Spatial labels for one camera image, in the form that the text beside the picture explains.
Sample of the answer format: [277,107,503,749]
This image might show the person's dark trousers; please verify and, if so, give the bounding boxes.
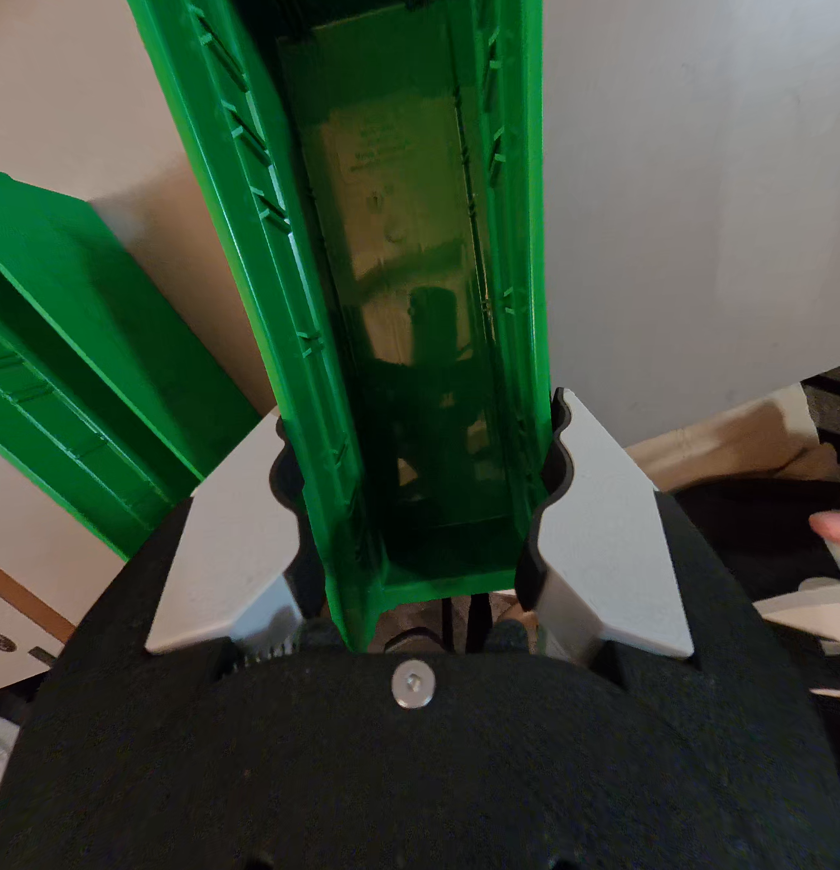
[671,476,840,870]

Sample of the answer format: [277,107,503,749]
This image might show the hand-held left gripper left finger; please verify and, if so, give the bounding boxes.
[144,406,308,657]

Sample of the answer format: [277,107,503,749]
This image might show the green plastic bin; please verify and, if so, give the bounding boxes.
[0,169,261,561]
[126,0,553,655]

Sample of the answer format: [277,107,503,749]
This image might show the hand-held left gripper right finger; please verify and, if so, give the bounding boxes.
[515,387,694,666]

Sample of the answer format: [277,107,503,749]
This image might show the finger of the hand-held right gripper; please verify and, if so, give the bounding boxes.
[752,576,840,644]

